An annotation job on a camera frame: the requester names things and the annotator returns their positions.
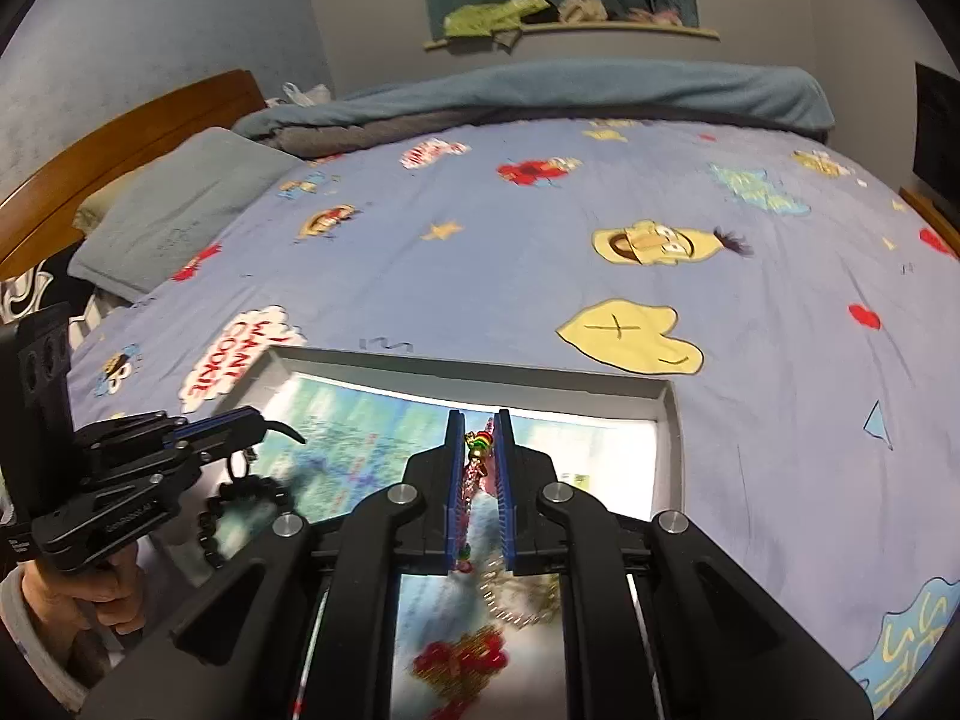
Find black large bead bracelet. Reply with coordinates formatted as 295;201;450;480
193;475;295;571

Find gold bead bracelet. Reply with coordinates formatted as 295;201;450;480
475;557;565;631

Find red bead bracelet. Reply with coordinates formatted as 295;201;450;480
410;625;513;720

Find left hand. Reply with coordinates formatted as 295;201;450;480
21;543;145;635

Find grey cardboard box lid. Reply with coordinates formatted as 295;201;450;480
152;344;687;720

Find left sleeve cuff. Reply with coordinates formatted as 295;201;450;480
2;562;88;715

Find black white patterned pillow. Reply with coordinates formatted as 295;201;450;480
2;247;110;351

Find grey pillow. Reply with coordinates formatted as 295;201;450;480
68;127;304;302

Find wooden headboard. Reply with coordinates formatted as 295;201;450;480
0;70;265;278

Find blue grey folded blanket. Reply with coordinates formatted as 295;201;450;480
233;59;835;160

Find blue cartoon bed sheet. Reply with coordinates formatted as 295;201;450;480
70;119;958;718

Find beige cloth on shelf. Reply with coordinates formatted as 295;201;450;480
558;0;608;25

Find wooden window shelf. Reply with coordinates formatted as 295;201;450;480
421;21;721;52

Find pink cloth on shelf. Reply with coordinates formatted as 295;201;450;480
626;8;683;28

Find black monitor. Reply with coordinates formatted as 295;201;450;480
913;64;960;208

